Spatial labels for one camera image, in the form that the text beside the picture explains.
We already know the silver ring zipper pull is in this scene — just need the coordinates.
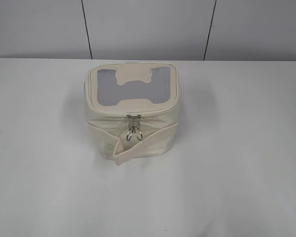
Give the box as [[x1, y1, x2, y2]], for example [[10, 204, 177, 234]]
[[133, 115, 143, 141], [126, 115, 134, 142]]

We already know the cream canvas zipper bag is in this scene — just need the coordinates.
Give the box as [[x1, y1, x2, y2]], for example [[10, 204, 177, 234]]
[[84, 62, 179, 165]]

